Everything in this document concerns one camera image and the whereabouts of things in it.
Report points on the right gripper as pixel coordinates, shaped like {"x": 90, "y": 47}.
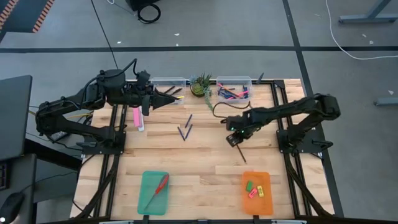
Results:
{"x": 245, "y": 123}

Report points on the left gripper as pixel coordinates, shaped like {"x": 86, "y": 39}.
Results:
{"x": 144, "y": 98}

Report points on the black pen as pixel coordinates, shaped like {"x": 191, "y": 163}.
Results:
{"x": 169, "y": 90}
{"x": 176, "y": 91}

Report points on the brown pencil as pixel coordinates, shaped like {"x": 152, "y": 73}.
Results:
{"x": 242, "y": 155}

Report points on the clear plastic bin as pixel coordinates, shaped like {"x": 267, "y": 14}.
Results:
{"x": 183, "y": 84}
{"x": 248, "y": 79}

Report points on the blue pens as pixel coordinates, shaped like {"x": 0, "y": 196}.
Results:
{"x": 188, "y": 131}

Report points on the green eraser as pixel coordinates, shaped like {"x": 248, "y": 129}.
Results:
{"x": 249, "y": 186}

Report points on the pink eraser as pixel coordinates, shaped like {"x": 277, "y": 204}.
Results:
{"x": 252, "y": 193}

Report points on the yellow-green eraser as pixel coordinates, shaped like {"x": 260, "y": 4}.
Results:
{"x": 260, "y": 191}

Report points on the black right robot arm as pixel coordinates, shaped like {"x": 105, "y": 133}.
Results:
{"x": 298, "y": 109}

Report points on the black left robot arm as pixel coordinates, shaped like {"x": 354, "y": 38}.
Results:
{"x": 81, "y": 129}

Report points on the pink stapler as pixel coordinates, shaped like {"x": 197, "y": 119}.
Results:
{"x": 136, "y": 118}

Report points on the potted succulent plant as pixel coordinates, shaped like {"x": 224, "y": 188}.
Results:
{"x": 200, "y": 87}

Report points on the orange plastic bin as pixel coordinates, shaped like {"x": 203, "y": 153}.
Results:
{"x": 257, "y": 202}

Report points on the teal plastic bin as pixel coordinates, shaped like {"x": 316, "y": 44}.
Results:
{"x": 154, "y": 196}

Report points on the black box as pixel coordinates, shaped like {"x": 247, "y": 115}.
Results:
{"x": 136, "y": 3}

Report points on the black power adapter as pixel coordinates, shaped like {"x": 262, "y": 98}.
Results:
{"x": 59, "y": 135}

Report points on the dark grey monitor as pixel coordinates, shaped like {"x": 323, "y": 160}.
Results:
{"x": 14, "y": 118}

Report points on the grey table foot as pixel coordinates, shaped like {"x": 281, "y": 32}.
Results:
{"x": 387, "y": 101}

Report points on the dark grey desk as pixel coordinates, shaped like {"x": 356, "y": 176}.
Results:
{"x": 18, "y": 174}

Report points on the hazard-striped floor mat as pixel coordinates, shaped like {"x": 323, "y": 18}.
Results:
{"x": 21, "y": 15}

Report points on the grey table leg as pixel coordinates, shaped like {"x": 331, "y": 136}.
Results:
{"x": 357, "y": 19}

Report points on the black computer mouse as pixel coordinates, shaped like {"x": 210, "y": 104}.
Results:
{"x": 11, "y": 207}

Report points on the black aluminium table frame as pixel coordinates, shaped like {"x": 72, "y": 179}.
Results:
{"x": 289, "y": 174}

